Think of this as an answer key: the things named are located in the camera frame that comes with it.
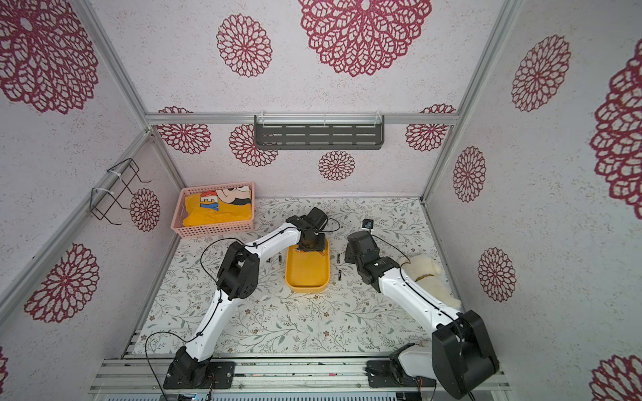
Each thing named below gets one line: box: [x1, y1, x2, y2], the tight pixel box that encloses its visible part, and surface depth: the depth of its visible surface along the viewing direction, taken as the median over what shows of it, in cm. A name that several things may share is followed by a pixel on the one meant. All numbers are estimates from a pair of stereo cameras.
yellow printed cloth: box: [182, 192, 252, 227], surface depth 105 cm
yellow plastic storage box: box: [285, 238, 331, 294], surface depth 99 cm
